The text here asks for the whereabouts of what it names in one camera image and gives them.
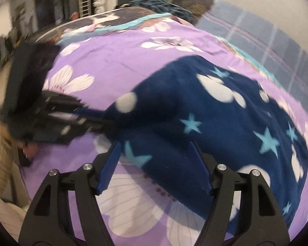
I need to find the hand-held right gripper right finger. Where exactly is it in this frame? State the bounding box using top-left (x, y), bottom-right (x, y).
top-left (190, 141), bottom-right (290, 246)

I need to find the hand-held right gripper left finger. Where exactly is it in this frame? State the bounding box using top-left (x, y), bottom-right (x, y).
top-left (18, 141), bottom-right (123, 246)

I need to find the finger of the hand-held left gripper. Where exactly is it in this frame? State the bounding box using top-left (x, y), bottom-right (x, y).
top-left (34, 113), bottom-right (106, 145)
top-left (42, 90), bottom-right (106, 120)

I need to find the navy star print fleece jacket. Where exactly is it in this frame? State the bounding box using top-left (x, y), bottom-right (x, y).
top-left (103, 55), bottom-right (308, 232)

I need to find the person's left hand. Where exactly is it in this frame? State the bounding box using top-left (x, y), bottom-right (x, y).
top-left (23, 142), bottom-right (40, 160)

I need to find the purple floral bed sheet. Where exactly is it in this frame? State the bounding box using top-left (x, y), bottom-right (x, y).
top-left (21, 13), bottom-right (308, 244)

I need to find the white shelf rack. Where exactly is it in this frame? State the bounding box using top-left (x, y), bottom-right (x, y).
top-left (78, 0), bottom-right (92, 17)

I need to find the white figurine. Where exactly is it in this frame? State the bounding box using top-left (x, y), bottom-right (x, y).
top-left (93, 0), bottom-right (105, 13)

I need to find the teal fuzzy blanket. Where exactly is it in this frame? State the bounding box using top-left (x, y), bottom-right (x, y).
top-left (128, 0), bottom-right (198, 25)

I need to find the blue plaid pillow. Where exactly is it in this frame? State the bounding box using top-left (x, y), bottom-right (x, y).
top-left (195, 0), bottom-right (308, 116)

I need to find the brown deer print blanket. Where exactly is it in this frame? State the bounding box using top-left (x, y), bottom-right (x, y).
top-left (34, 0), bottom-right (216, 44)

